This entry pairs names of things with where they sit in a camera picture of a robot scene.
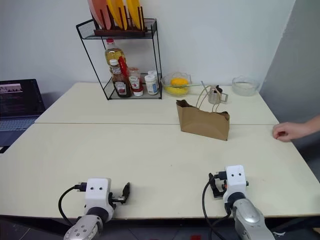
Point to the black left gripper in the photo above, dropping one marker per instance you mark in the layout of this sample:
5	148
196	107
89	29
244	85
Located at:
117	199

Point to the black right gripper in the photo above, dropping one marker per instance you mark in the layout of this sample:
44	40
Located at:
219	190

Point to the person's bare forearm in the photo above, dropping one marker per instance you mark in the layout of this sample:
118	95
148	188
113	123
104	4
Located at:
313	126

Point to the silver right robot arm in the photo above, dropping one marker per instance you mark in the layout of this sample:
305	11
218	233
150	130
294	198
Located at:
248	220

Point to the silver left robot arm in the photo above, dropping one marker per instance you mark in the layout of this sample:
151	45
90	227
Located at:
83	228

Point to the brown paper bag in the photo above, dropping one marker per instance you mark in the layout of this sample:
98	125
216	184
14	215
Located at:
203	125

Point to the person's bare hand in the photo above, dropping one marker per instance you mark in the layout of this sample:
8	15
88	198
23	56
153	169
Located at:
287	132

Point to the small dark brown object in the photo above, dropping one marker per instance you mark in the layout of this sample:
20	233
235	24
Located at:
218	89

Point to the yellow lemon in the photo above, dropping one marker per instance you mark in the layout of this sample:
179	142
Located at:
178	82
176	92

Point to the round clear glass bowl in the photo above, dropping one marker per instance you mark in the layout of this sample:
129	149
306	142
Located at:
245	87

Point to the large glass ketchup bottle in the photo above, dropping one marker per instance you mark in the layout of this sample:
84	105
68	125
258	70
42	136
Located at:
121	86

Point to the small squeeze ketchup bottle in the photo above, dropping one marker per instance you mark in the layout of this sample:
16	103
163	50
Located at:
135	83

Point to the white mayonnaise jar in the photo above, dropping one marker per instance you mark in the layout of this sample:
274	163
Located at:
153	73
151	85

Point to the glass bowl with wavy rim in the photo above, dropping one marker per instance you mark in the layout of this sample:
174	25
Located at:
166	83

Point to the cooking oil bottle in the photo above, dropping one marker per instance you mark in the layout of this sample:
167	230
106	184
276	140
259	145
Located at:
112	53

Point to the open dark laptop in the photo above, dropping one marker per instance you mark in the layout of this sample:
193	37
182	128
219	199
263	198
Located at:
17	102

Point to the dark wooden plate rack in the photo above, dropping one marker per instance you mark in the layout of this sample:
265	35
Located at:
120	33

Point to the yellow plate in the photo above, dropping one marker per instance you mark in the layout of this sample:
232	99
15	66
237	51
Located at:
117	11
135	11

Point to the pink plate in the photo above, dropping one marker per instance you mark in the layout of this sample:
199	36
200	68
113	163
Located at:
102	12

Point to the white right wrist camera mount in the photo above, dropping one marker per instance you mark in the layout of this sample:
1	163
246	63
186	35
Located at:
235	181

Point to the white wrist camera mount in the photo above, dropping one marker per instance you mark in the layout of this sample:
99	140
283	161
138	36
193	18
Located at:
96	193
235	181

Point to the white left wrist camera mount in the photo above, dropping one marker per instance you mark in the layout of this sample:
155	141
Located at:
96	193

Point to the black table frame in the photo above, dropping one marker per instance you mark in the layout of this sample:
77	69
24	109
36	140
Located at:
37	221

